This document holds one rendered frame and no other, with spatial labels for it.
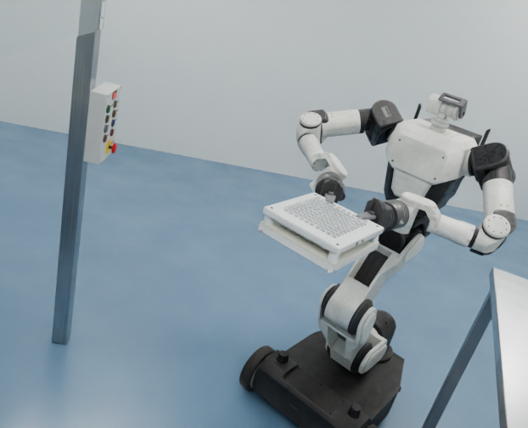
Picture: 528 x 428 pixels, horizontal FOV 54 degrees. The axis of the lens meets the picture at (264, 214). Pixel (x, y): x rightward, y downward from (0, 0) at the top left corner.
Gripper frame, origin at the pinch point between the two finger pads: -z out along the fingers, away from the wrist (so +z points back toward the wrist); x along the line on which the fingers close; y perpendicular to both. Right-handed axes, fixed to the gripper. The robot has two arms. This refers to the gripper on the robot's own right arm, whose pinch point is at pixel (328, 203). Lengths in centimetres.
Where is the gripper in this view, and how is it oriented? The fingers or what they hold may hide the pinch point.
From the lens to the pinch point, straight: 154.2
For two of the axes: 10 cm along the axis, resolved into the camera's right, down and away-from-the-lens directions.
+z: 1.2, -3.7, 9.2
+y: -9.6, -2.8, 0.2
